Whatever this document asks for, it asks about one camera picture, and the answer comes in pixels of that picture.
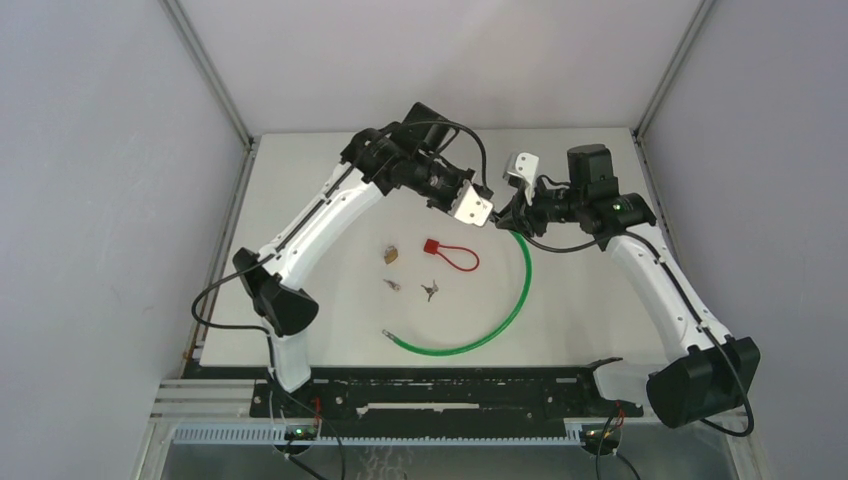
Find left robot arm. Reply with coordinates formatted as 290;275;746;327
233;102;493;417

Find red cable lock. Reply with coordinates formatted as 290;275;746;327
423;238;481;273

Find green cable lock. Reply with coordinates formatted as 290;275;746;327
381;232;534;357

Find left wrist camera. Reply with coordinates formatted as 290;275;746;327
448;183;493;228

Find brass padlock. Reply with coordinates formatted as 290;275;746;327
383;245;399;265

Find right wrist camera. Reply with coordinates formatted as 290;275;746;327
502;152;540;205

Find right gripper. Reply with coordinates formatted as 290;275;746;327
496;174;586;239

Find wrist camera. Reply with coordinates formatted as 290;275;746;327
448;183;493;228
502;152;540;205

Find white cable duct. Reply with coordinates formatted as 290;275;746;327
171;423;583;446

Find brass padlock keys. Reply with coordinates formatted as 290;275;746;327
383;279;401;292

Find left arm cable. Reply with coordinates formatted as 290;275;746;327
191;120;490;372

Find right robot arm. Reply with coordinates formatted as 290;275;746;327
494;144;761;438

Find red lock keys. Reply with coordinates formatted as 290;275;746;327
421;280;440;303

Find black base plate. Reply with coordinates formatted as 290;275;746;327
184;364;644;440

